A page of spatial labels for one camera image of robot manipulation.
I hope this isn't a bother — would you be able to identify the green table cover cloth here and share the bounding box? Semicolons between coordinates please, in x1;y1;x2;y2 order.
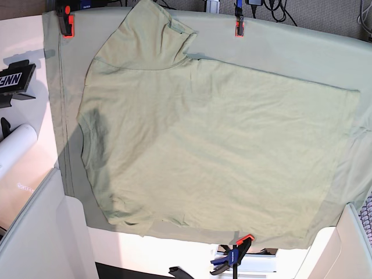
42;5;371;249

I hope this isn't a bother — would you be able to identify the orange blue clamp top centre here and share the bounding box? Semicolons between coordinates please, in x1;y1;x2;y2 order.
235;0;244;37

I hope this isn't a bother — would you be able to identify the orange black clamp top left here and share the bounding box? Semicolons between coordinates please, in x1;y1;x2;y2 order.
56;5;74;38

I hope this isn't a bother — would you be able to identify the silver aluminium post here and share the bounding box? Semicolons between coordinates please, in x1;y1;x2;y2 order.
204;0;220;14

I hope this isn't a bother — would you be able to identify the black power adapter with cables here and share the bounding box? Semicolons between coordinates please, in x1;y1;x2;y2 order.
244;0;298;27

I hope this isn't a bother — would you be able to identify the white paper roll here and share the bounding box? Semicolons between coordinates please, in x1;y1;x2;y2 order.
0;124;37;178

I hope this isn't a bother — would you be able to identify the blue orange bar clamp bottom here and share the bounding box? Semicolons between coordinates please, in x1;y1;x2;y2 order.
210;234;255;279

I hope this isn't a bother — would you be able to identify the white cable top right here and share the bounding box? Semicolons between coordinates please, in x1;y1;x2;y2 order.
356;0;372;33

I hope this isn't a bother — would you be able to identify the black tablet on stand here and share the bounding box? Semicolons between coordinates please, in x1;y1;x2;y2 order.
0;59;36;109

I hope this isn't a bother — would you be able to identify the light green T-shirt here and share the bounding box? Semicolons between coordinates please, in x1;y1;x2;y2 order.
77;1;359;240

